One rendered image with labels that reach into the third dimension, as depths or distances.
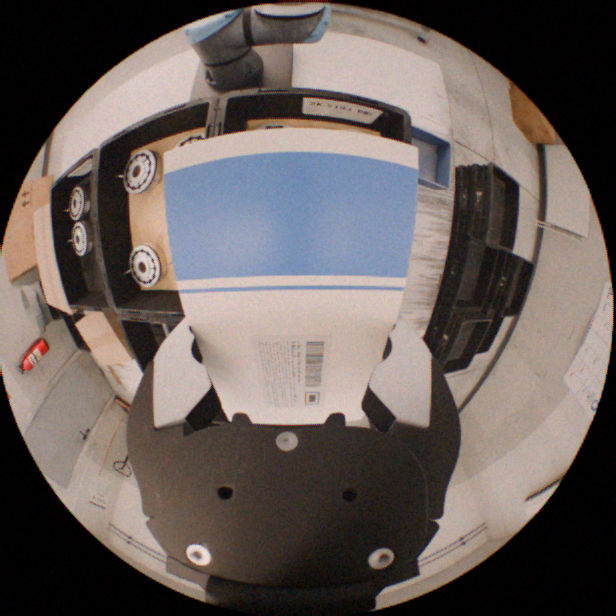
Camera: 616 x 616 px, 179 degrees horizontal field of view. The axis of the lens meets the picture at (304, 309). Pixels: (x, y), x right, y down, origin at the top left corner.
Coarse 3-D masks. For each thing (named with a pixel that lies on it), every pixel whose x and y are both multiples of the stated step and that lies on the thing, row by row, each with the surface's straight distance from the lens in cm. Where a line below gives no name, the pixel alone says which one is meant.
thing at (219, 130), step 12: (228, 96) 37; (240, 96) 36; (252, 96) 36; (312, 96) 35; (324, 96) 35; (336, 96) 35; (348, 96) 36; (360, 96) 37; (384, 108) 37; (396, 108) 38; (216, 120) 35; (408, 120) 38; (216, 132) 34; (408, 132) 37; (408, 144) 36
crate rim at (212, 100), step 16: (208, 96) 39; (160, 112) 43; (176, 112) 41; (208, 112) 37; (128, 128) 48; (208, 128) 36; (96, 160) 54; (96, 176) 53; (96, 192) 52; (96, 208) 51; (96, 224) 52; (112, 304) 54
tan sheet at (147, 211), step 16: (160, 144) 53; (176, 144) 50; (160, 192) 50; (144, 208) 53; (160, 208) 49; (144, 224) 53; (160, 224) 50; (144, 240) 53; (160, 240) 50; (144, 288) 58; (160, 288) 54; (176, 288) 51
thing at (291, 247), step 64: (192, 192) 10; (256, 192) 9; (320, 192) 9; (384, 192) 10; (192, 256) 10; (256, 256) 9; (320, 256) 9; (384, 256) 10; (192, 320) 12; (256, 320) 10; (320, 320) 10; (384, 320) 11; (256, 384) 14; (320, 384) 14
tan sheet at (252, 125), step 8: (256, 120) 44; (264, 120) 44; (272, 120) 44; (280, 120) 44; (288, 120) 44; (296, 120) 43; (304, 120) 44; (312, 120) 44; (248, 128) 44; (256, 128) 44; (320, 128) 43; (328, 128) 43; (336, 128) 43; (344, 128) 44; (352, 128) 44; (360, 128) 45
